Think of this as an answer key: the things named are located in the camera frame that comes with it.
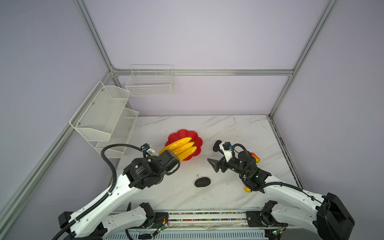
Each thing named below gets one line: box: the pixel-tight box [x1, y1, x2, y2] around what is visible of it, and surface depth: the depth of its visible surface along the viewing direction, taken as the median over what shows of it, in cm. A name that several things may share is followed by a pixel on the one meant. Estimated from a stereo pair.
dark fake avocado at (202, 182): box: [194, 177, 211, 187], surface depth 84 cm
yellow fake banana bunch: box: [159, 137, 197, 161], surface depth 77 cm
